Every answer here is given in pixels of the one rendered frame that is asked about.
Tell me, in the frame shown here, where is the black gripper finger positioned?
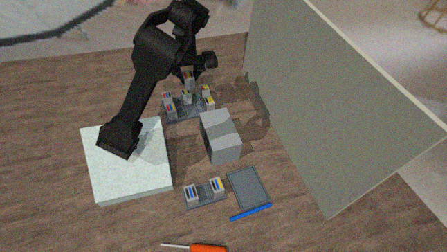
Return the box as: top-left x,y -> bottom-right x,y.
193,65 -> 206,81
172,68 -> 184,84

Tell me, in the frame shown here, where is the orange-handled screwdriver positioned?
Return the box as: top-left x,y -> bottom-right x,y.
161,243 -> 227,252

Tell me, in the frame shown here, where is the blue flat bar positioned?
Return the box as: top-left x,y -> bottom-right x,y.
230,203 -> 272,221

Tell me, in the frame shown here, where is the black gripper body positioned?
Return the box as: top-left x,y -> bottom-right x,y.
172,43 -> 218,73

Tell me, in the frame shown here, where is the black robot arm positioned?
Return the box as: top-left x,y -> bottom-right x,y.
95,0 -> 210,160

